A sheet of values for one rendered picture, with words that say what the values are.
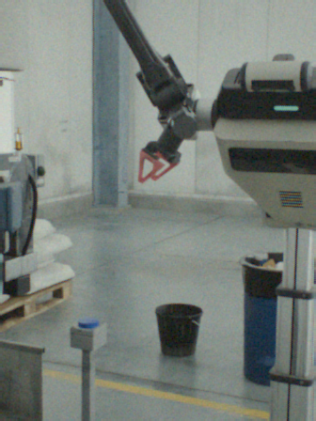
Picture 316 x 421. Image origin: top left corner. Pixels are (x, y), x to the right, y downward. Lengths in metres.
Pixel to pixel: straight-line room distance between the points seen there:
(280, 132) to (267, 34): 8.03
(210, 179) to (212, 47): 1.86
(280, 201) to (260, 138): 0.22
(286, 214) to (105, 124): 8.52
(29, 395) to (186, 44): 8.32
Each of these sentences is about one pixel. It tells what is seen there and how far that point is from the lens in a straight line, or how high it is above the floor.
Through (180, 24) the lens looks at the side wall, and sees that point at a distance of 10.22.
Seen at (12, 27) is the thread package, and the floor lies 1.61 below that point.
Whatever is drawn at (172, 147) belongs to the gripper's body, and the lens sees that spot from 1.70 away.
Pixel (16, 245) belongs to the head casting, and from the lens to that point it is 1.85.
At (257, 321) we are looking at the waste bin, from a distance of 3.78.
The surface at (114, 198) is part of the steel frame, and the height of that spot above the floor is 0.15.
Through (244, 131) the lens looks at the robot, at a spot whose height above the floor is 1.40.
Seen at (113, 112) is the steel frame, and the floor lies 1.44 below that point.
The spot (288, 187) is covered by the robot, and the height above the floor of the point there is 1.25.
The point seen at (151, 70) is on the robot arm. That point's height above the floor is 1.54.
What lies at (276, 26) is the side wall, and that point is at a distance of 9.77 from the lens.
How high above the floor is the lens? 1.45
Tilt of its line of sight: 8 degrees down
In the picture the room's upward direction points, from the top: 1 degrees clockwise
